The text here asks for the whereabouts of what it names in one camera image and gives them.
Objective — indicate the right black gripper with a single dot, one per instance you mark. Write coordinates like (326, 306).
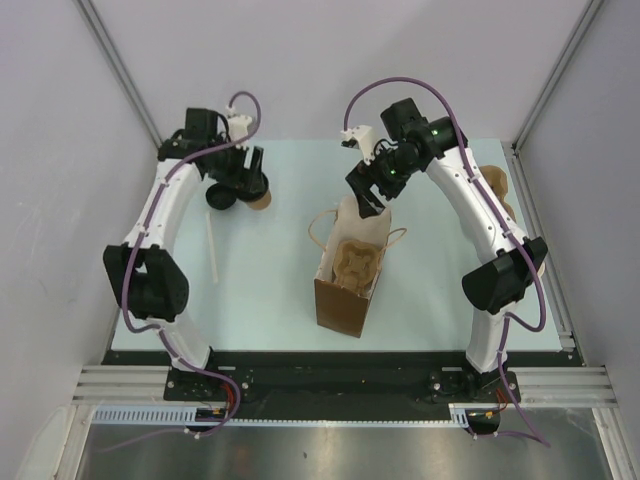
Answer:
(362, 177)

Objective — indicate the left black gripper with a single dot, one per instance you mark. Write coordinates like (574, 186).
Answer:
(241, 175)

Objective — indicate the brown paper coffee cup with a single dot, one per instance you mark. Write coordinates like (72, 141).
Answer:
(261, 203)

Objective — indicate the black plastic cup lid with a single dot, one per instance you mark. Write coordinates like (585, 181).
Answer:
(220, 197)

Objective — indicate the single brown pulp carrier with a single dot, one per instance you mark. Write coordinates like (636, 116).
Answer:
(355, 265)

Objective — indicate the brown paper takeout bag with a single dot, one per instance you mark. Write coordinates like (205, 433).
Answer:
(336, 308)

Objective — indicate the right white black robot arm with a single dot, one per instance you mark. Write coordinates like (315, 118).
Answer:
(509, 259)

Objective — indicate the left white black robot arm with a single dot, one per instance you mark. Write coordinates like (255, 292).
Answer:
(149, 286)

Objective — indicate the white paper straw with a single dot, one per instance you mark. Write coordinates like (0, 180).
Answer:
(211, 246)

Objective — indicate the brown pulp cup carrier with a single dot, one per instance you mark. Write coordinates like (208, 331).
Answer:
(498, 182)

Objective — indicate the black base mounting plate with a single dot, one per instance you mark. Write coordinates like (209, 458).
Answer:
(340, 387)

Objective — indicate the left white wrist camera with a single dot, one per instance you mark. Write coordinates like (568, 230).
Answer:
(238, 127)

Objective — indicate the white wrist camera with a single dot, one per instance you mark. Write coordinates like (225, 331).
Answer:
(362, 138)
(238, 127)

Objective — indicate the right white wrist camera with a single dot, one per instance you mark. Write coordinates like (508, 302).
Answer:
(362, 138)

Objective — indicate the white slotted cable duct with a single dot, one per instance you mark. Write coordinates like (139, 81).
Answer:
(120, 414)

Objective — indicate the aluminium frame rail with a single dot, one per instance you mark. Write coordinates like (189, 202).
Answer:
(576, 387)

